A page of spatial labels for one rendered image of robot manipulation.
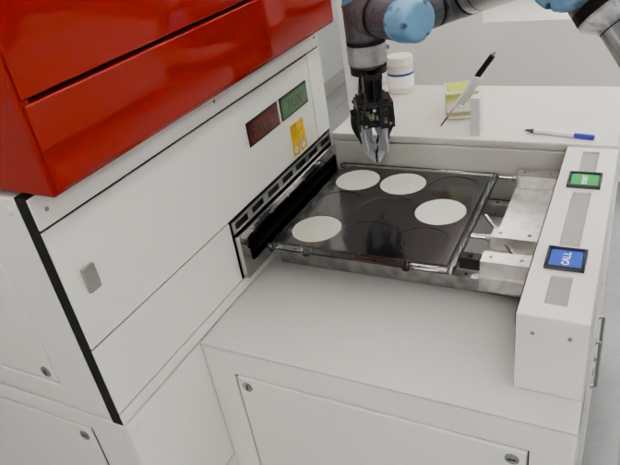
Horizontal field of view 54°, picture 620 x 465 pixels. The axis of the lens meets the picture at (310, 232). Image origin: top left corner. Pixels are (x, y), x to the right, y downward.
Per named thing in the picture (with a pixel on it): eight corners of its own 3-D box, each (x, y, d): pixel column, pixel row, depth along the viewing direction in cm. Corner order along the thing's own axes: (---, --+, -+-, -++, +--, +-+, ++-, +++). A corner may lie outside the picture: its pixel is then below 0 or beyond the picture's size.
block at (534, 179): (515, 187, 128) (516, 174, 127) (518, 180, 131) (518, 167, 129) (555, 190, 125) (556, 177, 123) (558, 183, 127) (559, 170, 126)
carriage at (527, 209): (478, 291, 105) (478, 277, 104) (518, 192, 132) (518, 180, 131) (527, 298, 102) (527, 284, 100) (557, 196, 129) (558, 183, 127)
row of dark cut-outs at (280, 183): (232, 234, 115) (229, 223, 114) (328, 140, 148) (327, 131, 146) (234, 234, 115) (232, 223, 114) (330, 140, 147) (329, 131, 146)
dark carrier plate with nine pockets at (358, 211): (274, 244, 120) (273, 241, 120) (343, 167, 146) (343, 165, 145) (446, 268, 105) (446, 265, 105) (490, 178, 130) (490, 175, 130)
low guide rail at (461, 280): (282, 261, 128) (280, 249, 127) (287, 256, 130) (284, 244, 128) (532, 301, 106) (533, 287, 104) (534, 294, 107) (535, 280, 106)
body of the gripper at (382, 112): (358, 136, 120) (351, 76, 114) (352, 120, 127) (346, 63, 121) (397, 129, 120) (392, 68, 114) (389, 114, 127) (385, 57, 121)
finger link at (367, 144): (365, 173, 126) (361, 132, 122) (362, 161, 131) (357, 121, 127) (380, 171, 126) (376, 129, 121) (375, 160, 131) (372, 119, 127)
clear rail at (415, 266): (266, 249, 120) (264, 243, 119) (268, 245, 121) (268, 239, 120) (453, 277, 103) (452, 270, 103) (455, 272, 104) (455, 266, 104)
